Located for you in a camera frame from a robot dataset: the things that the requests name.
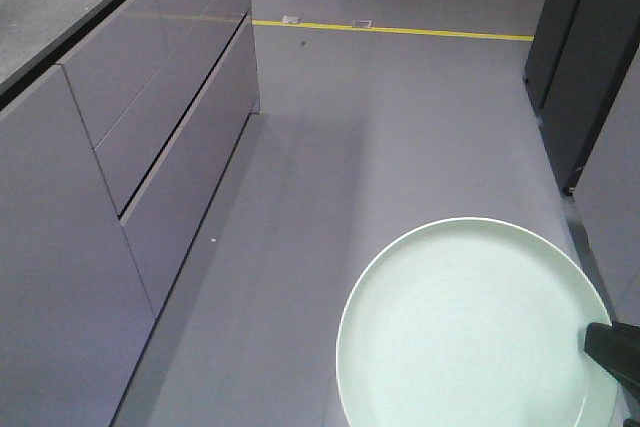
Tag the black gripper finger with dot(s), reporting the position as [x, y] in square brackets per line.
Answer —
[615, 348]

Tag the light green round plate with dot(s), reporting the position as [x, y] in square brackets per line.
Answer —
[472, 322]

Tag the dark grey tall cabinet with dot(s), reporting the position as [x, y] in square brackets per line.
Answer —
[580, 55]

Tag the grey kitchen island cabinet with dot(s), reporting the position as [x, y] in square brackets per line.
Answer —
[109, 162]

